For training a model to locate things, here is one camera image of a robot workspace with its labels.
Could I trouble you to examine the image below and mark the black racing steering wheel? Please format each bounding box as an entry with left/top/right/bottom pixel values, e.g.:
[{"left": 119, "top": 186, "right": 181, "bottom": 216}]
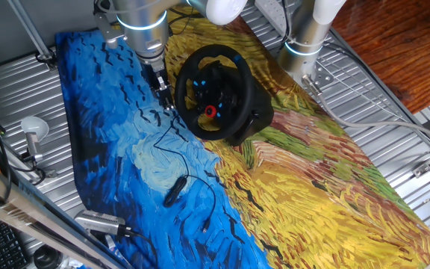
[{"left": 173, "top": 43, "right": 255, "bottom": 142}]

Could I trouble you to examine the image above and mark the silver depth camera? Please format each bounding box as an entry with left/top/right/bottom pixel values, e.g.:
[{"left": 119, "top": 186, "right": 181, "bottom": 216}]
[{"left": 73, "top": 208, "right": 134, "bottom": 238}]

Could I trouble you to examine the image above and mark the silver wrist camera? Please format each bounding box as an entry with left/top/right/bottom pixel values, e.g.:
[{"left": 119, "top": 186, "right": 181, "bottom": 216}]
[{"left": 93, "top": 10, "right": 126, "bottom": 50}]

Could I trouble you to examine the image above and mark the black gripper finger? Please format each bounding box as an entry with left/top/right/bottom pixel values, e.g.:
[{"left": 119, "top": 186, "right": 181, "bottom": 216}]
[
  {"left": 155, "top": 89, "right": 169, "bottom": 111},
  {"left": 163, "top": 88, "right": 176, "bottom": 111}
]

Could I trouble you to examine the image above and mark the aluminium frame pole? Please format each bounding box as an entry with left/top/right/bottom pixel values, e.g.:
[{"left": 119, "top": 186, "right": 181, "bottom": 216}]
[{"left": 7, "top": 0, "right": 57, "bottom": 71}]

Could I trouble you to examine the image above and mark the painted wheat field mat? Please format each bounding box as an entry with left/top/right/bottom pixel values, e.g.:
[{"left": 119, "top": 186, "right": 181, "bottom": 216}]
[{"left": 54, "top": 5, "right": 430, "bottom": 269}]

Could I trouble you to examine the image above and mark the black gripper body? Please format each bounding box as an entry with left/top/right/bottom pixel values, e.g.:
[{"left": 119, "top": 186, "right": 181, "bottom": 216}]
[{"left": 141, "top": 58, "right": 172, "bottom": 95}]

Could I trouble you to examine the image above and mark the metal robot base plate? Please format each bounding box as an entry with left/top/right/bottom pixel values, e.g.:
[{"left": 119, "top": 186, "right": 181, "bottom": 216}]
[{"left": 300, "top": 59, "right": 335, "bottom": 90}]

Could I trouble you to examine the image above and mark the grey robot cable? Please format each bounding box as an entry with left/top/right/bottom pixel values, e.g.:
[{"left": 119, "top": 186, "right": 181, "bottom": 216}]
[{"left": 301, "top": 74, "right": 430, "bottom": 149}]

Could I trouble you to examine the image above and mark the white power strip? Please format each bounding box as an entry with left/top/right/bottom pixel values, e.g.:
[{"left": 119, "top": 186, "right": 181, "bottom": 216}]
[{"left": 254, "top": 0, "right": 291, "bottom": 37}]

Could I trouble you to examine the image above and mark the black steering wheel usb cable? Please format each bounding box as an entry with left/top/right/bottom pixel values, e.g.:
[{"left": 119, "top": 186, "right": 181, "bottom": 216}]
[{"left": 152, "top": 114, "right": 218, "bottom": 235}]

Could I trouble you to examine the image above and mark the aluminium frame beam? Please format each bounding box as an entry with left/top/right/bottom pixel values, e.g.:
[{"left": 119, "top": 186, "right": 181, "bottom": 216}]
[{"left": 0, "top": 155, "right": 126, "bottom": 269}]

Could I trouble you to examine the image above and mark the black camera cable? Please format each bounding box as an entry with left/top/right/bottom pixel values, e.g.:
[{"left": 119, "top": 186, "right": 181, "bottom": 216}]
[{"left": 123, "top": 227, "right": 160, "bottom": 269}]

